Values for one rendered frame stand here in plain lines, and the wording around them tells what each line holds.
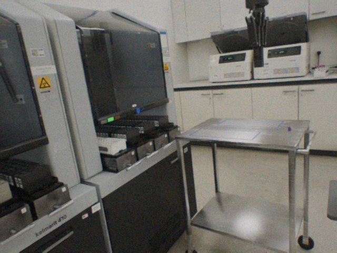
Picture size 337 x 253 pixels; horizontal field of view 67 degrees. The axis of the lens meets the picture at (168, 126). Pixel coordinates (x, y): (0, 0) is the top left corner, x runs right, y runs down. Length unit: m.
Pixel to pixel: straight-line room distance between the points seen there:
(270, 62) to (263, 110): 0.56
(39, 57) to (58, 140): 0.33
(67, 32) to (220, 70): 2.47
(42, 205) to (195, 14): 3.31
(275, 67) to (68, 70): 2.49
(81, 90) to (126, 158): 0.38
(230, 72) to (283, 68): 0.60
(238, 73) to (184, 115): 0.98
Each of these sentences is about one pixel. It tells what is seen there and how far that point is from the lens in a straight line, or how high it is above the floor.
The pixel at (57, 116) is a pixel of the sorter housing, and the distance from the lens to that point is 1.13.
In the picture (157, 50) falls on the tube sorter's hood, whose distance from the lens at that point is 1.63.
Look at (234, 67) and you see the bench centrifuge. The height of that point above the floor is 1.08.
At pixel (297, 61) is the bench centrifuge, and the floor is 1.07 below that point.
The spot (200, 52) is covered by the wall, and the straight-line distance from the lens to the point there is 4.19.
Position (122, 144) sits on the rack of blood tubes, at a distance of 1.30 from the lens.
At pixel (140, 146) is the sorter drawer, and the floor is 0.81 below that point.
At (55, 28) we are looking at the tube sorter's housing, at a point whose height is 1.40.
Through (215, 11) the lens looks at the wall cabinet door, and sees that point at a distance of 3.75.
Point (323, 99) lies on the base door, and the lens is 3.19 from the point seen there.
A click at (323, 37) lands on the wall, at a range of 3.78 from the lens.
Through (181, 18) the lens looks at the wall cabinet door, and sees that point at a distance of 3.97.
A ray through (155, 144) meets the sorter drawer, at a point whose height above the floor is 0.78.
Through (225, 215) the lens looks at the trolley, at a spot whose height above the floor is 0.28.
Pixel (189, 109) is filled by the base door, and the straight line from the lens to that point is 3.66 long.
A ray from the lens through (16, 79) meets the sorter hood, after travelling 1.04.
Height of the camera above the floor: 1.20
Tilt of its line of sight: 14 degrees down
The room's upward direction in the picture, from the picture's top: 7 degrees counter-clockwise
